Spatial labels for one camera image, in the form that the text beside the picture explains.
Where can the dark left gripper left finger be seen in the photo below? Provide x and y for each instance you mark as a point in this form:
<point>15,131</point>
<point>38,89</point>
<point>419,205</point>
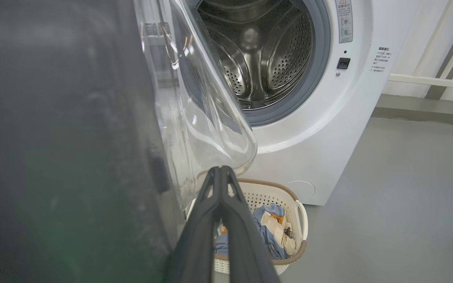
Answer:
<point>199,236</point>

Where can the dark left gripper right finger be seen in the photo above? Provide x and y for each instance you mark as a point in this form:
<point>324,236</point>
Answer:
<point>246,243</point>

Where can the blue cartoon print garment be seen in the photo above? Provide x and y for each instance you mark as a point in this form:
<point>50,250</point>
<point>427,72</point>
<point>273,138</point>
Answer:
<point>220,243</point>

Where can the blue and cream garment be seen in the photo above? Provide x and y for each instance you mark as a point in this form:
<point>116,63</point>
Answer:
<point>273,232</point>

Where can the black-rimmed glass washer door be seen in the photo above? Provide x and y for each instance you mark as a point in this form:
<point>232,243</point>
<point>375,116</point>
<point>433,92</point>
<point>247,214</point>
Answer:
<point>61,137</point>

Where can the white front-load washing machine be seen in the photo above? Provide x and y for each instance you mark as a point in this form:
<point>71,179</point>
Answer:
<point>328,137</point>

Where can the grey rubber door gasket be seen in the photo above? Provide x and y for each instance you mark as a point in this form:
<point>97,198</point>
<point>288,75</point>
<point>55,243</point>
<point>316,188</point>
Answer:
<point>321,51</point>

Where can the white laundry basket brown rim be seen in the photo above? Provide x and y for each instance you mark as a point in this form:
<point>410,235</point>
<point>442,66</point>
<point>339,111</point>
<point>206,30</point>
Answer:
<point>301,220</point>

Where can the grey warning label sticker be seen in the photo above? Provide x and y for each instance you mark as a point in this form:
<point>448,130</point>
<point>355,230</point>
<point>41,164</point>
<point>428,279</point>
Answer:
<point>344,21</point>

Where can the white wall rail bar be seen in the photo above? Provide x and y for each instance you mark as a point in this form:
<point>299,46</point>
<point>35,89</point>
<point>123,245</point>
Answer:
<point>431,81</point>

